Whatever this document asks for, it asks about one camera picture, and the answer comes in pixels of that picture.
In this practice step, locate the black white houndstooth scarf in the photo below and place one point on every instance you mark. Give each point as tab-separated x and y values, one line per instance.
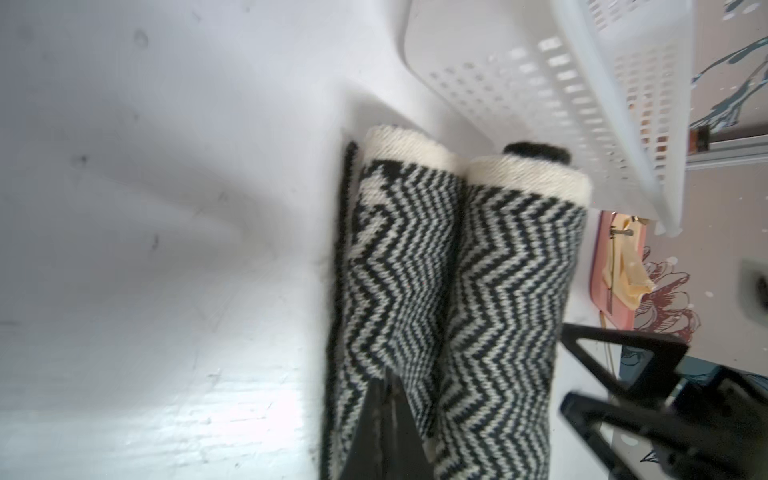
454	276

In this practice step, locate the pink plastic tray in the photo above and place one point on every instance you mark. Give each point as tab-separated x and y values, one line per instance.
621	318

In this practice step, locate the white perforated plastic basket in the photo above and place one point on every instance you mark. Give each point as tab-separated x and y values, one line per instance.
610	81

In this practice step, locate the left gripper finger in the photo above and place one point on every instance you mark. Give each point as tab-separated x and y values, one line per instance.
386	444

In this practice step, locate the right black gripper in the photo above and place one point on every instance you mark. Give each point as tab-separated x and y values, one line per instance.
711	430

